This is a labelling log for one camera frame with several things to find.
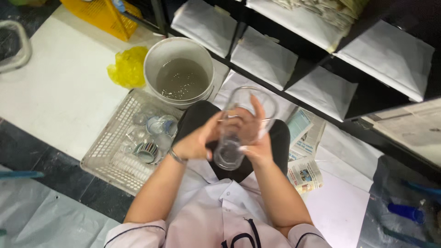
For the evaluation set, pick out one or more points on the folded newspaper blue print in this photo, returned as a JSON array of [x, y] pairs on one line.
[[303, 132]]

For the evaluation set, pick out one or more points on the clear plastic sheet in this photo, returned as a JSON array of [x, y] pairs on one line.
[[396, 203]]

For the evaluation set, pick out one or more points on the newspaper shelf liner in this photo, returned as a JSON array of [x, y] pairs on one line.
[[410, 131]]

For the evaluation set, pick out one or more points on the folded newspaper with photo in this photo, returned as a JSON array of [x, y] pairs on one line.
[[305, 175]]

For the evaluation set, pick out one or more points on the white bucket with water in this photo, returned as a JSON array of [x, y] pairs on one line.
[[179, 77]]

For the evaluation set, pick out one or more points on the yellow plastic bag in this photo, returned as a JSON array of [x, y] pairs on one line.
[[128, 69]]

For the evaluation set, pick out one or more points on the person's white shirt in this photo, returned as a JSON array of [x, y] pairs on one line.
[[213, 217]]

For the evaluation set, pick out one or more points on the stack of folded newspapers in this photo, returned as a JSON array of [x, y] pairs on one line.
[[330, 10]]

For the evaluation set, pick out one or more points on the person's right hand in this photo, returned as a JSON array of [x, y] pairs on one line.
[[259, 148]]

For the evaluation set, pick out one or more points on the blue bottle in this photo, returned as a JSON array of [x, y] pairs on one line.
[[406, 212]]

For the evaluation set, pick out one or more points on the clear plastic container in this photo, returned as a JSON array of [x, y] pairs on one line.
[[12, 46]]

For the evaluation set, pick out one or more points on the tall clear glass tumbler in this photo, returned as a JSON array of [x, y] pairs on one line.
[[229, 151]]

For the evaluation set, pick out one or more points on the black shelf rack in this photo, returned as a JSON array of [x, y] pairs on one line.
[[372, 100]]

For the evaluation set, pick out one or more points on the small clear glass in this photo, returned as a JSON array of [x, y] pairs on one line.
[[132, 135], [140, 117]]

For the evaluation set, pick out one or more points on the blue-rimmed clear glass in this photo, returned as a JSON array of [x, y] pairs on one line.
[[162, 124]]

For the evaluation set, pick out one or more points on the yellow plastic basket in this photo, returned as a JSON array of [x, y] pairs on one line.
[[103, 15]]

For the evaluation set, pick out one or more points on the large white floor board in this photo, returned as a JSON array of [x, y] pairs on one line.
[[62, 96]]

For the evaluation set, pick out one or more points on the grey plastic sheet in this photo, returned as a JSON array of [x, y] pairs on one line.
[[44, 217]]

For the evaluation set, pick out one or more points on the person's black trousers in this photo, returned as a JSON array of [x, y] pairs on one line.
[[199, 120]]

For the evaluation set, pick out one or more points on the blue stick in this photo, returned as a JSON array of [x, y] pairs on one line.
[[20, 174]]

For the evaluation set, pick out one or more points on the person's left hand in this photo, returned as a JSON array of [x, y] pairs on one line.
[[194, 143]]

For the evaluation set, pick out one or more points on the white plastic mesh basket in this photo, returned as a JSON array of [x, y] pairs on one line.
[[110, 151]]

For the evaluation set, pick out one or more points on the white paper floor sheet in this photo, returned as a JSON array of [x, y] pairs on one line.
[[341, 206]]

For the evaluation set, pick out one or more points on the striped cup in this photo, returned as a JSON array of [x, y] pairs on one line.
[[146, 152]]

